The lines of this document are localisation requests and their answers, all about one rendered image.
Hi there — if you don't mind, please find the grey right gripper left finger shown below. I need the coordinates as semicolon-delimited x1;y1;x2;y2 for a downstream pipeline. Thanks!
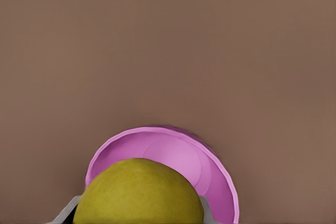
52;195;81;222

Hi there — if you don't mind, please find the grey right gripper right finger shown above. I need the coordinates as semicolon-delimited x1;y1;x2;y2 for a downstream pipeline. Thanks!
200;195;215;222

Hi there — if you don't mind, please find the yellow-green apple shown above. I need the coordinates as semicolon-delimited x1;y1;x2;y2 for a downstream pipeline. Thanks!
72;157;206;224

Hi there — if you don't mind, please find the pink bowl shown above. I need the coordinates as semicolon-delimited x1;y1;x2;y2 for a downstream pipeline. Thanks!
85;124;239;224

